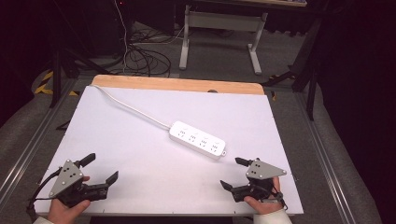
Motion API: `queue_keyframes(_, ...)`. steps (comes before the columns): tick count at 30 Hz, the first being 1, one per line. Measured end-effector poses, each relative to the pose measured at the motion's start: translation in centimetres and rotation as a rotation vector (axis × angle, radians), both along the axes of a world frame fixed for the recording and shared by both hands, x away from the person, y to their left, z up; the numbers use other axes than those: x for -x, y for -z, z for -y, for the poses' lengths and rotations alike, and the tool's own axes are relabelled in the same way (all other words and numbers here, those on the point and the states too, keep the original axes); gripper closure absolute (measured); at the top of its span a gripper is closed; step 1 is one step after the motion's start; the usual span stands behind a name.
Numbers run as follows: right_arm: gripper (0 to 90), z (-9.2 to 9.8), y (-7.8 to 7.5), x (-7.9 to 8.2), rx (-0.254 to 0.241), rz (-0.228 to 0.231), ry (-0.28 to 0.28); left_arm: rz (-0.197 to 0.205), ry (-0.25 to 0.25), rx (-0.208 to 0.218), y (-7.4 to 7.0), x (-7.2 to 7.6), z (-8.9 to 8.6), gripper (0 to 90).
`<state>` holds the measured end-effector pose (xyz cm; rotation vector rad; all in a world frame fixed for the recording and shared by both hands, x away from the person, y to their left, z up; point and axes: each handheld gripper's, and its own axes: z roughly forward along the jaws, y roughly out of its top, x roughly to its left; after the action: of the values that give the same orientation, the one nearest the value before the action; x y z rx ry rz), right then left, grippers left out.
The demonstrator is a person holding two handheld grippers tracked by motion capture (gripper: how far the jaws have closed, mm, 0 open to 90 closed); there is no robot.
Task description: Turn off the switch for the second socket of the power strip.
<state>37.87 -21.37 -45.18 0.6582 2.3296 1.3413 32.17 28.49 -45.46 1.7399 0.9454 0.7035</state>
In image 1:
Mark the white power strip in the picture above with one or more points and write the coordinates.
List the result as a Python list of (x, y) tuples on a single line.
[(197, 140)]

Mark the person's right hand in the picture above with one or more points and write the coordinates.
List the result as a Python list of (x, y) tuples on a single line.
[(267, 205)]

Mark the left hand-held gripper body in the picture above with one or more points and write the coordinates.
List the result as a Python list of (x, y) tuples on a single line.
[(67, 177)]

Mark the wooden table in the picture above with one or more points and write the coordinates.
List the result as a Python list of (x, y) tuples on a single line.
[(174, 83)]

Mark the white table cover board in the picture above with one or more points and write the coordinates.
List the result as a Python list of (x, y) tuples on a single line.
[(155, 174)]

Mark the person's left hand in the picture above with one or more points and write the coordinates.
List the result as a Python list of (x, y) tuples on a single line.
[(60, 211)]

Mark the aluminium floor rail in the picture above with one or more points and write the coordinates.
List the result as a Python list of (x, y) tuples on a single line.
[(28, 149), (323, 161)]

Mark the black tripod stand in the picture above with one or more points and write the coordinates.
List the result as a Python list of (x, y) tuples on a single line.
[(56, 74)]

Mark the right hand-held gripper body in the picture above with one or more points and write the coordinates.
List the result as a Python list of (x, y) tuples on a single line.
[(261, 170)]

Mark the black metal stand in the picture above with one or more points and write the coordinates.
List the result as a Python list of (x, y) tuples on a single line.
[(306, 71)]

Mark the yellow black floor tape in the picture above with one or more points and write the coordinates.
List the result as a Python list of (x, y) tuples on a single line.
[(46, 82)]

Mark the white metal desk frame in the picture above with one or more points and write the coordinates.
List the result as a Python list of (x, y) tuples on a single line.
[(224, 20)]

